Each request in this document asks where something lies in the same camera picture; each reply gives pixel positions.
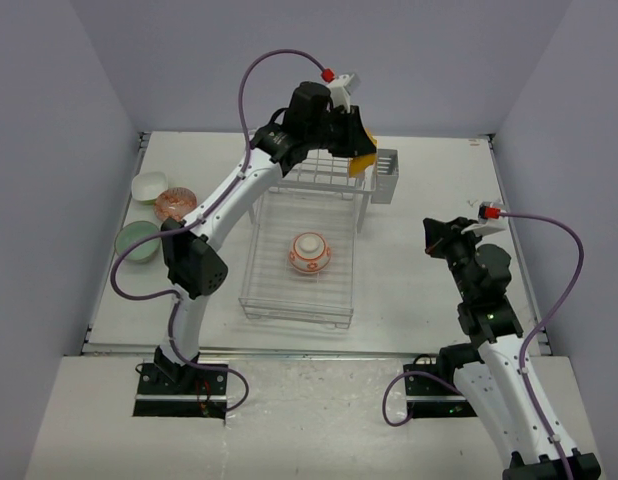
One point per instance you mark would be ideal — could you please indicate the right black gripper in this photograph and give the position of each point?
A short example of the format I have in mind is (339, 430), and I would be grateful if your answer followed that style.
(437, 235)

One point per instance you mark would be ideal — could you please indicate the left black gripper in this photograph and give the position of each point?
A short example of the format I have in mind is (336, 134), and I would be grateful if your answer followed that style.
(355, 142)

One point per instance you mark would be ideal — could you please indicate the yellow plastic bowl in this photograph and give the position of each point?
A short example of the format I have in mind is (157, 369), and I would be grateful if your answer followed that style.
(358, 164)

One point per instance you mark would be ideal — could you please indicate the orange white upturned bowl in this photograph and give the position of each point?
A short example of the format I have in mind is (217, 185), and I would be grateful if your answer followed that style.
(309, 253)

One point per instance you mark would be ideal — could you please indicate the blue zigzag patterned bowl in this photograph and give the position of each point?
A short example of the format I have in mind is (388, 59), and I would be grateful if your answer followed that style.
(174, 203)

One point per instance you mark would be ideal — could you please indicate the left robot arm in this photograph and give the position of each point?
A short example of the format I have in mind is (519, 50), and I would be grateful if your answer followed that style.
(318, 117)

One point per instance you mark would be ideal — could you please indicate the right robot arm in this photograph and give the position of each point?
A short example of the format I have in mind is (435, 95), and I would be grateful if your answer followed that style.
(493, 370)

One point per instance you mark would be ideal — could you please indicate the grey cutlery holder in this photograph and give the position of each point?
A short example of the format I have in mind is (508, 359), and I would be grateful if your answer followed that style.
(386, 176)

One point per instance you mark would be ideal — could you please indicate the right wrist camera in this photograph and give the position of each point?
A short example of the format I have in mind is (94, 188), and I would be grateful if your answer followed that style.
(490, 212)

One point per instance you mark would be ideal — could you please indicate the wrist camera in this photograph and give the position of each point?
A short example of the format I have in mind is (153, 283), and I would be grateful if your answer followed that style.
(490, 212)
(347, 82)

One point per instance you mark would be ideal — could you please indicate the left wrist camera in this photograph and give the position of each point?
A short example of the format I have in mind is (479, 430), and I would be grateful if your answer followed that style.
(347, 82)

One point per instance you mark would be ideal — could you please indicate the white wire dish rack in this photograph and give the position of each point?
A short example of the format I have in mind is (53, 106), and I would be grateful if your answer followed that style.
(318, 196)

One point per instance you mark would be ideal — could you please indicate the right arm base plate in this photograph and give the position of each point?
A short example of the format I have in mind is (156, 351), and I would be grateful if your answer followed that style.
(428, 399)

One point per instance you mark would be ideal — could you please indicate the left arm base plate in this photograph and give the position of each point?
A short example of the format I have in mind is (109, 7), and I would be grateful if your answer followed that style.
(199, 394)

